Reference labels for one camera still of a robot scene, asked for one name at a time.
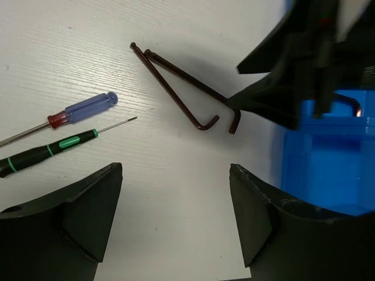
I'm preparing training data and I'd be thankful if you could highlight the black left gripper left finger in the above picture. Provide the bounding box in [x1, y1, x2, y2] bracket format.
[1, 163, 122, 280]

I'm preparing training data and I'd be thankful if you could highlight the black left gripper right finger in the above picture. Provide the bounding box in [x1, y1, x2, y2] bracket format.
[229, 164, 374, 280]

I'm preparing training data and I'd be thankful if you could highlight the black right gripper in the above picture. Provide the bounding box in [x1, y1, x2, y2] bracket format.
[229, 1, 374, 130]

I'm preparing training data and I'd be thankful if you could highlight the long dark hex key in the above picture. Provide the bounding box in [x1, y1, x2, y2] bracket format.
[331, 94, 362, 117]

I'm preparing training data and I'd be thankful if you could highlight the short dark hex key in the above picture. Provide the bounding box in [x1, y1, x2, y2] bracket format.
[130, 42, 220, 131]

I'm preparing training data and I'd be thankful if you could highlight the black green precision screwdriver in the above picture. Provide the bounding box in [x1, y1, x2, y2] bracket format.
[1, 116, 137, 179]

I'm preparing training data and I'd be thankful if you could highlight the blue handled screwdriver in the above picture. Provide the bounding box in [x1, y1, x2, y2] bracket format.
[1, 91, 118, 147]

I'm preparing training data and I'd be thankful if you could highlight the blue plastic divided bin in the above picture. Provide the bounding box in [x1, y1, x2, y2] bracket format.
[280, 90, 374, 215]

